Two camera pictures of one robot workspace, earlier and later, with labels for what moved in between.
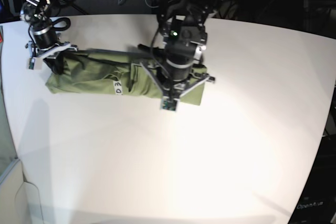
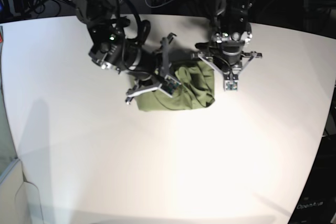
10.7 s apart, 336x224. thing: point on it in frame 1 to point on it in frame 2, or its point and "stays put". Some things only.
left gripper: x=52 y=55 to x=143 y=86
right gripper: x=177 y=89 to x=232 y=71
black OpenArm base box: x=316 y=203 stays put
